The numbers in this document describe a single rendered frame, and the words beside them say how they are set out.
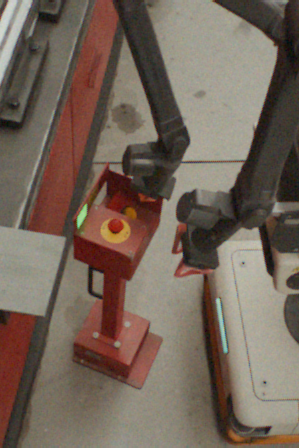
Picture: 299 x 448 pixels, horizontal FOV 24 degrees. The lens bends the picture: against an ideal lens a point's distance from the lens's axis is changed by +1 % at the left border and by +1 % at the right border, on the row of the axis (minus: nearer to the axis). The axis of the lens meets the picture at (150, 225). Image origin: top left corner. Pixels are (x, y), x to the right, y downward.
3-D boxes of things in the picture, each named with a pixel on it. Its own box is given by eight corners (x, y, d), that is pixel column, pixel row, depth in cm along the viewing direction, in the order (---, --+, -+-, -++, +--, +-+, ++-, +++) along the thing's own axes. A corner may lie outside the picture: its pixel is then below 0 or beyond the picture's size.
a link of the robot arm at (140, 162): (189, 139, 151) (176, 119, 158) (140, 138, 147) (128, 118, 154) (177, 185, 158) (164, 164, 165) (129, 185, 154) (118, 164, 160)
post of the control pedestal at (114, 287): (115, 340, 226) (122, 252, 181) (100, 334, 227) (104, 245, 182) (122, 326, 229) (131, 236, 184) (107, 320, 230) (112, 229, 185)
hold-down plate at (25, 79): (21, 129, 174) (20, 121, 171) (-1, 125, 174) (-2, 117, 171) (49, 47, 191) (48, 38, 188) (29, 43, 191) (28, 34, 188)
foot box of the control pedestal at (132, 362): (140, 390, 230) (143, 376, 220) (71, 360, 234) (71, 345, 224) (163, 338, 241) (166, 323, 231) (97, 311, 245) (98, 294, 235)
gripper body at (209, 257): (186, 264, 132) (209, 245, 127) (181, 220, 138) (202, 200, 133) (214, 271, 135) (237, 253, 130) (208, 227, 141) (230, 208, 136)
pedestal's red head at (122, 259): (130, 282, 177) (134, 244, 162) (73, 259, 179) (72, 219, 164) (160, 223, 187) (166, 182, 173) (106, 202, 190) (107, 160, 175)
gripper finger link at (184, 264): (163, 283, 138) (189, 260, 131) (160, 252, 142) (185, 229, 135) (191, 289, 141) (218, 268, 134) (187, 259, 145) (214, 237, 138)
